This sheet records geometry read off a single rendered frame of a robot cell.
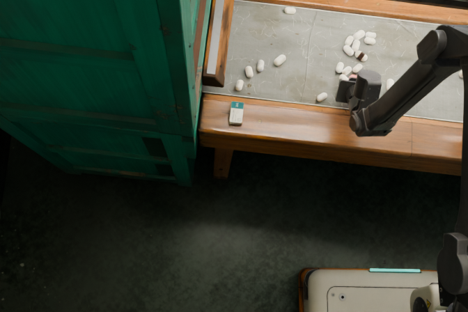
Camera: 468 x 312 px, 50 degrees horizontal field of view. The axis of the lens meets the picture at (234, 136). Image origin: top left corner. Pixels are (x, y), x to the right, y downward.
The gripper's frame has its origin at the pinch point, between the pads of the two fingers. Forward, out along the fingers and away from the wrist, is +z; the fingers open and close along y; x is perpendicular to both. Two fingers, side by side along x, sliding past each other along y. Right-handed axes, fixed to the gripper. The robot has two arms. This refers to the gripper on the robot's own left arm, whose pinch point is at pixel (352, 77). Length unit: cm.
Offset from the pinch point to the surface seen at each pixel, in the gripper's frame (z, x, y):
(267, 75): -0.1, 2.6, 23.7
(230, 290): 2, 99, 24
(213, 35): -5.0, -9.5, 39.8
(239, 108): -12.4, 7.2, 30.4
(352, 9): 16.0, -14.2, 1.4
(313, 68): 2.9, 0.1, 10.9
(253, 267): 9, 93, 16
